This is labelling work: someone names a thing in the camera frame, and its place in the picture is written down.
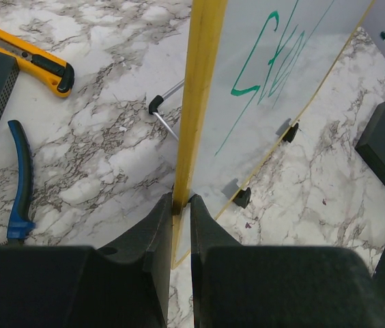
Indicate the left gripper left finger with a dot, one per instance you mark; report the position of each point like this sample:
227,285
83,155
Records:
123,284

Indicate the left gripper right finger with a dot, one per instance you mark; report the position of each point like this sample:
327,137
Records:
235,285

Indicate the yellow framed whiteboard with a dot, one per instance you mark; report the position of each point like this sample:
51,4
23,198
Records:
252,68

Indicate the yellow utility knife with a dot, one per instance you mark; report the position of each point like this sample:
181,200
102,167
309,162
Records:
57,74

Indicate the blue handled cutters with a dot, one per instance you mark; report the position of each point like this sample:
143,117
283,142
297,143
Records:
19,224

